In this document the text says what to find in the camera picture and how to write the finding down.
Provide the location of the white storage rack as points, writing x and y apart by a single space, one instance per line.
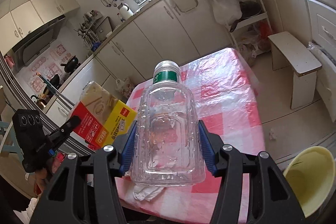
253 12

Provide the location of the white thermos kettle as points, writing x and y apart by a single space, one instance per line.
125 11

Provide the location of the white wooden stool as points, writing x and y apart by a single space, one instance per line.
287 51

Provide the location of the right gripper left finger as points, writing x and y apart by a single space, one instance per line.
127 149

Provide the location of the pink checkered plastic tablecloth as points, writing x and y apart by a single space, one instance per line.
224 89

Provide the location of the blue white chair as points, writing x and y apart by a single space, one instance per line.
9 142

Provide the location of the clear plastic bottle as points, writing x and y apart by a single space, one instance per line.
167 144

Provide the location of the red yellow cardboard box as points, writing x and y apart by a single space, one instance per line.
103 117

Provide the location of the black range hood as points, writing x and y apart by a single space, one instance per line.
36 42

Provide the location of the copper kettle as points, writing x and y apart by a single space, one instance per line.
41 100

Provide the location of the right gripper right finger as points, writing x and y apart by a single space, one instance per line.
210 145

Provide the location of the white base cabinets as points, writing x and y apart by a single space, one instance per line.
185 30

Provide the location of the white tissue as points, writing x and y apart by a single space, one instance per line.
137 192

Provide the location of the white plastic bag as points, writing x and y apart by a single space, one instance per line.
226 11

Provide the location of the yellow plastic cup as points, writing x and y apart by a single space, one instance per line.
311 176

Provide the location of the floral waste basket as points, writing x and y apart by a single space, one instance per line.
125 87

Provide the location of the white upper cabinets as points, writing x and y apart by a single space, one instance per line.
28 17

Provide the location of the black wok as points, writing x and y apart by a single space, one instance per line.
71 65

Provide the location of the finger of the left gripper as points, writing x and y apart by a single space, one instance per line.
63 133

